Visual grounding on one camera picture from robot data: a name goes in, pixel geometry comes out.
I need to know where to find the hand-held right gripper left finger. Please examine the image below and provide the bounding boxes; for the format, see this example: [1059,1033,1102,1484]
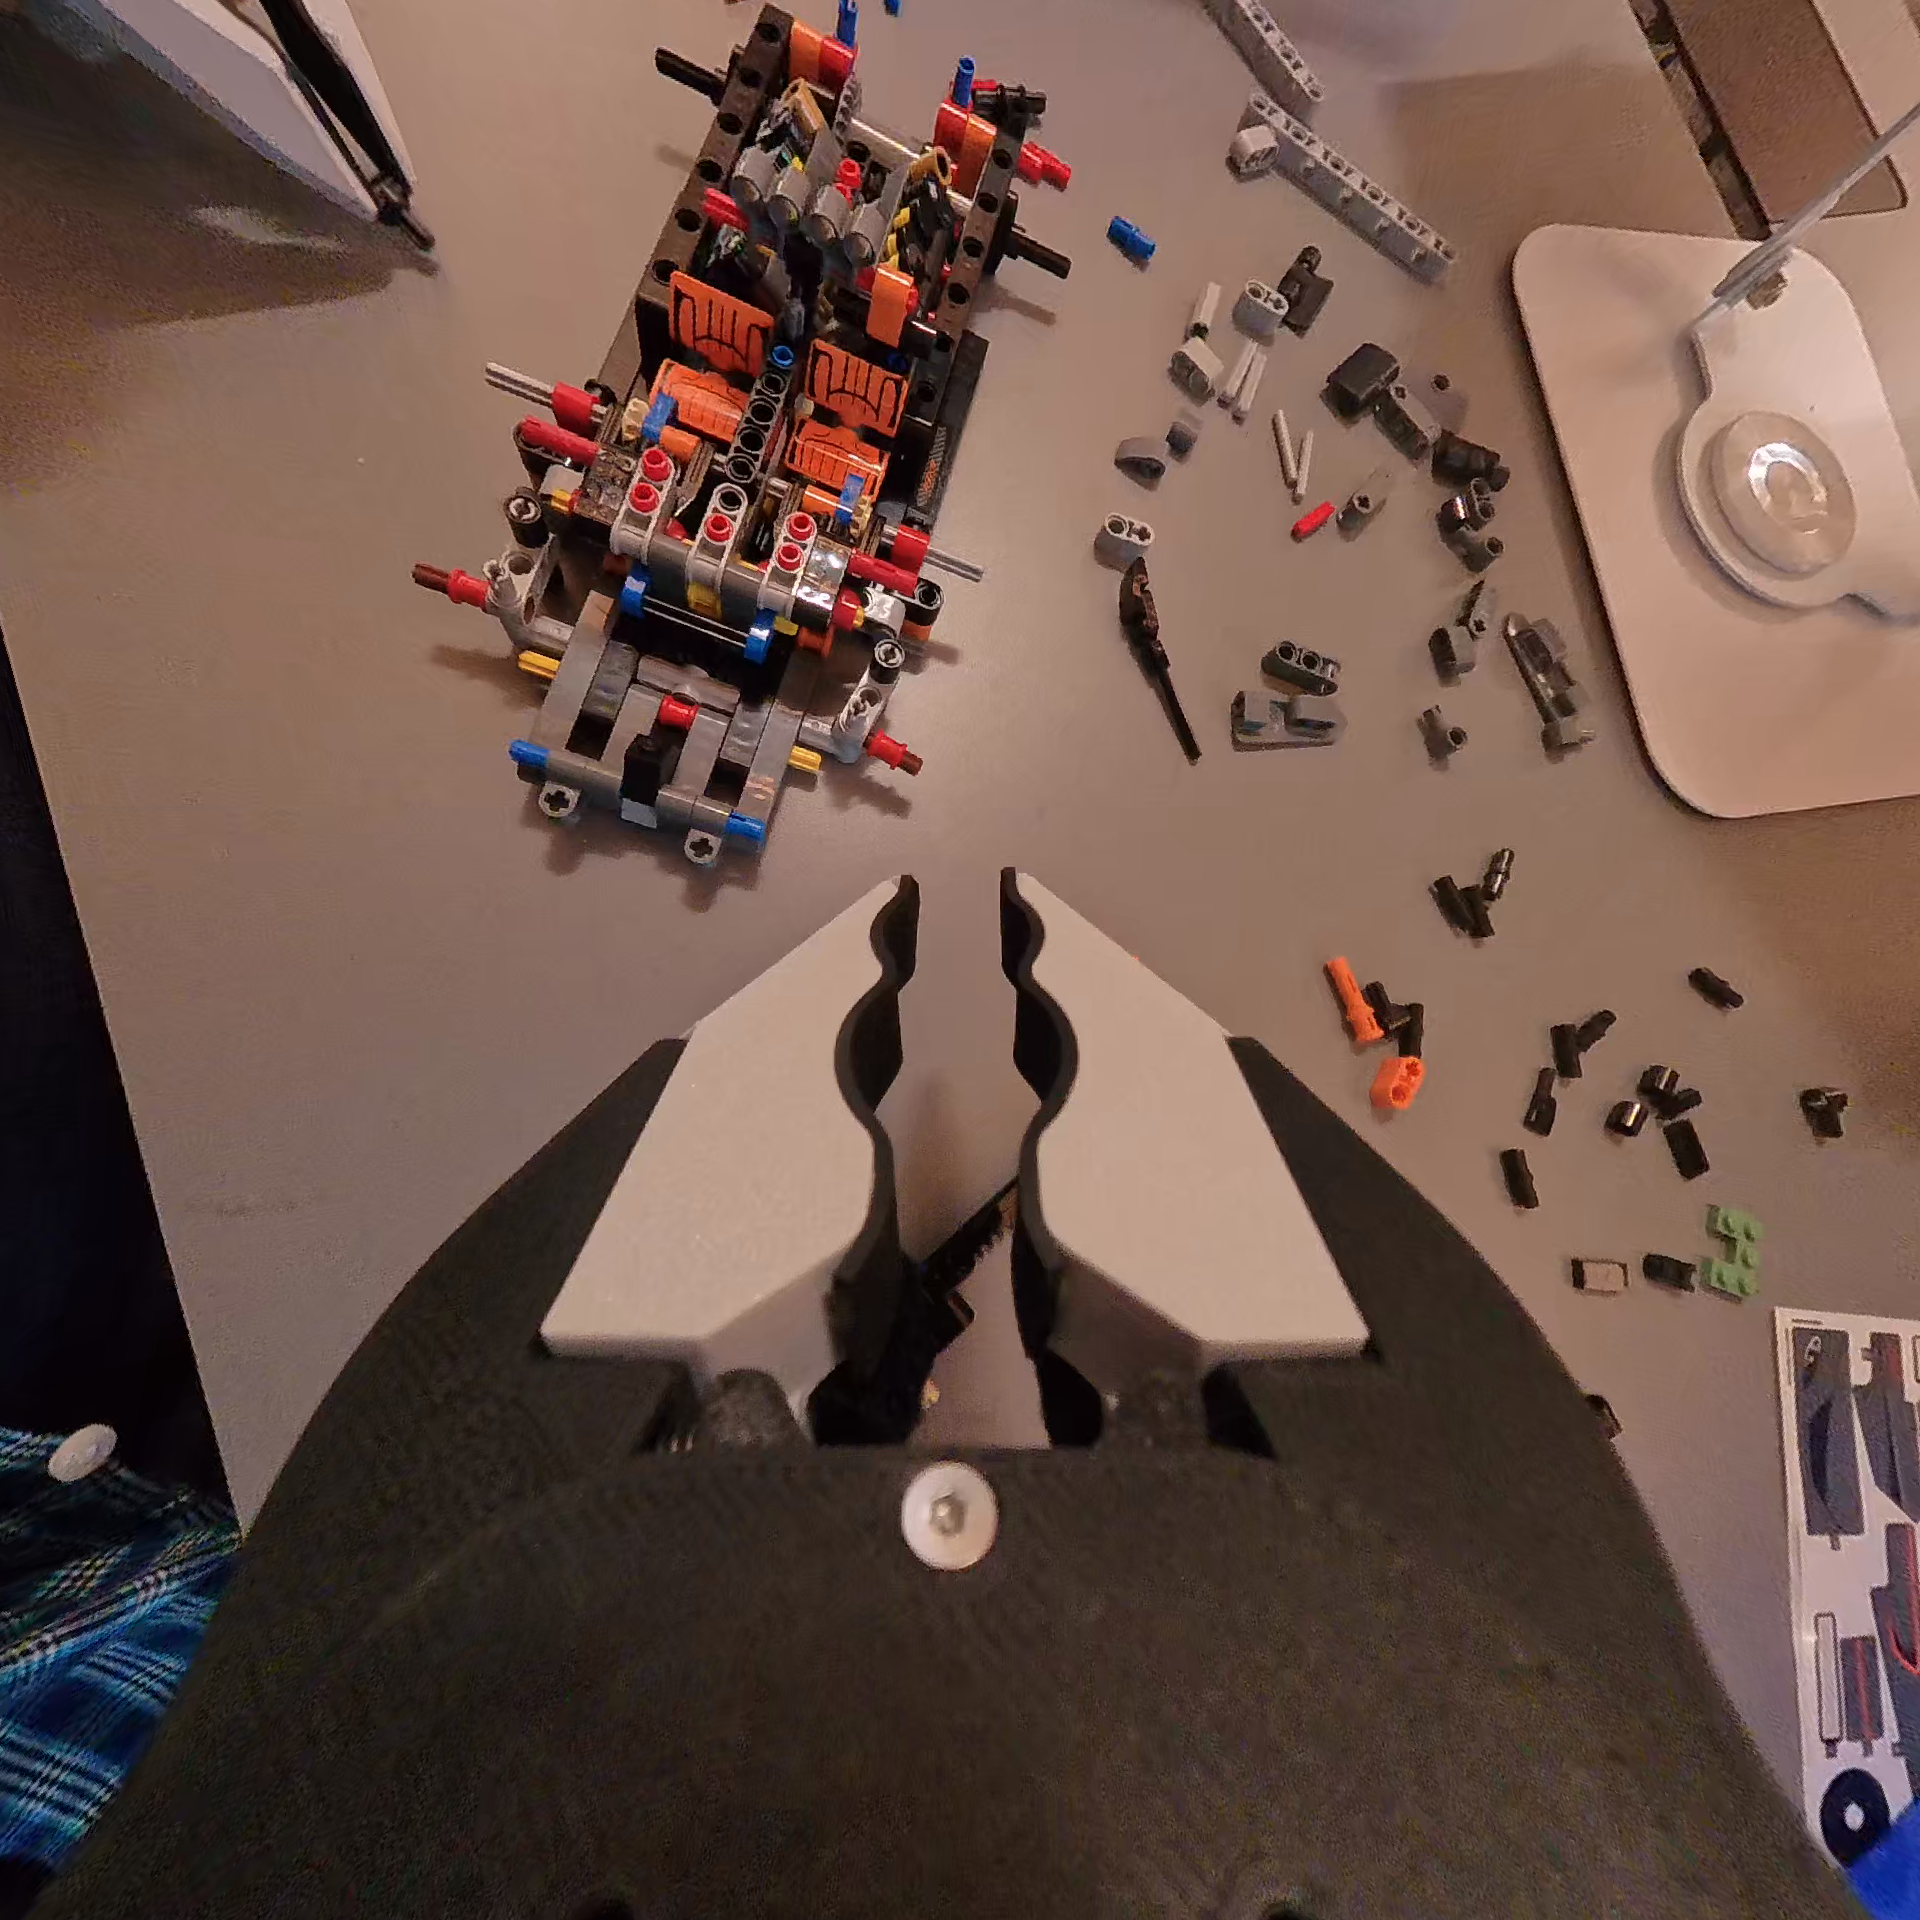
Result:
[537,873,944,1426]

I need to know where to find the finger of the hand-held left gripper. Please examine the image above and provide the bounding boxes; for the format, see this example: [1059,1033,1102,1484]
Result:
[306,0,424,200]
[67,0,436,251]

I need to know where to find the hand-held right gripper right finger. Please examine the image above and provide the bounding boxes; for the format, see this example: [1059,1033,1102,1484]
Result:
[997,865,1371,1424]

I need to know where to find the black lego gear rack assembly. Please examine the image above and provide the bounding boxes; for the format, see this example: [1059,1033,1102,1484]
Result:
[900,1181,1025,1404]

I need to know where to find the partly built lego car chassis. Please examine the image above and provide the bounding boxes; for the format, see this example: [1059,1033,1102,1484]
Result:
[411,0,1076,875]

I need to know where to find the dark grey lego panel piece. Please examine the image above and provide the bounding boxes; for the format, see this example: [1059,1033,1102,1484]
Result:
[1230,685,1346,752]

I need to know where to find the scattered small black lego pieces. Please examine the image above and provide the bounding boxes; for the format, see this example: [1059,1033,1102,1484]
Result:
[1358,848,1849,1299]

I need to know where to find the black lego lever with axle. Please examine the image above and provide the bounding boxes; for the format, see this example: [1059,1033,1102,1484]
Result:
[1115,556,1202,765]

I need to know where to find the grey lego connector assembly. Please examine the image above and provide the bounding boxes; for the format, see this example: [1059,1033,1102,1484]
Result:
[1504,611,1597,755]

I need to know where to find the lego sticker sheet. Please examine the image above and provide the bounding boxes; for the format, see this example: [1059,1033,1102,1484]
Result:
[1773,1305,1920,1872]

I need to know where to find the scattered grey lego pieces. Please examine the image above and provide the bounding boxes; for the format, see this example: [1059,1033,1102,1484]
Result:
[1092,244,1514,763]

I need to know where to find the long grey lego beam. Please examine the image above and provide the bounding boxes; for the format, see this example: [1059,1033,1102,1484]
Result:
[1201,0,1325,108]
[1227,93,1458,288]

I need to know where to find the dark trousers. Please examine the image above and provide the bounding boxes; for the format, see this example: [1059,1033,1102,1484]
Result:
[0,631,240,1519]

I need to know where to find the blue plaid shirt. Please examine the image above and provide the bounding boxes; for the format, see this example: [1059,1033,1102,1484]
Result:
[0,1423,245,1883]

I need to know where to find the white desk stand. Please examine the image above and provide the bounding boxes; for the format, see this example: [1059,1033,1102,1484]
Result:
[1509,113,1920,823]

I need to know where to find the tan side table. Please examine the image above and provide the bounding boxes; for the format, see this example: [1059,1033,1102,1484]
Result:
[1627,0,1920,244]

